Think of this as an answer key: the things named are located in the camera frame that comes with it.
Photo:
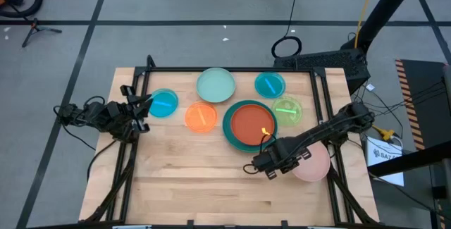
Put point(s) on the opaque pink plate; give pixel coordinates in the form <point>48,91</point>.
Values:
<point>317,169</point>

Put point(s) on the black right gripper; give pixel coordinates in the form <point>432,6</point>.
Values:
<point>282,153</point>

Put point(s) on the large dark green plate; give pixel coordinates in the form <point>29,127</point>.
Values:
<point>227,130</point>

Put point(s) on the black support beam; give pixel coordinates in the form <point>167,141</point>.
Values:
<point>408,160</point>
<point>384,10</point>

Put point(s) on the yellow plug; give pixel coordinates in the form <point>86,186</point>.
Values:
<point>385,134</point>

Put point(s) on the black aluminium table frame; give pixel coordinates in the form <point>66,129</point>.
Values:
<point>229,69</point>

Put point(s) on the black tripod stand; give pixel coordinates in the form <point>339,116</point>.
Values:
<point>37,30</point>

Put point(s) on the translucent green plate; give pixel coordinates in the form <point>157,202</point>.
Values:
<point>287,111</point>

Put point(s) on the translucent orange plate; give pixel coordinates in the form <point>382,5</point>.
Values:
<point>201,118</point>

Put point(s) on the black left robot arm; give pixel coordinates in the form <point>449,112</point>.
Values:
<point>95,114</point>

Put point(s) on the translucent blue plate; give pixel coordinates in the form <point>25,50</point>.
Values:
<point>269,85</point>
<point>163,104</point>

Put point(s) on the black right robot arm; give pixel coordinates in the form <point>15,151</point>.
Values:
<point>334,125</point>

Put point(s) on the white printed paper box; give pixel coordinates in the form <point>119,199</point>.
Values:
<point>384,155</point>

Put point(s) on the hazard-striped black floor mat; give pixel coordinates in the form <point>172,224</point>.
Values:
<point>423,98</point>

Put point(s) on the opaque mint green plate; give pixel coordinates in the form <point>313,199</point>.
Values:
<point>215,85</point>

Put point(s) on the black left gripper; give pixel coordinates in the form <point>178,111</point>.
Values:
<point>123,123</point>

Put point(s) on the opaque orange-red plate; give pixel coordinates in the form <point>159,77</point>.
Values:
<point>250,123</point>

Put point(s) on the black perforated computer box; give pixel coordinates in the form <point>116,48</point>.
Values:
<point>324,61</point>

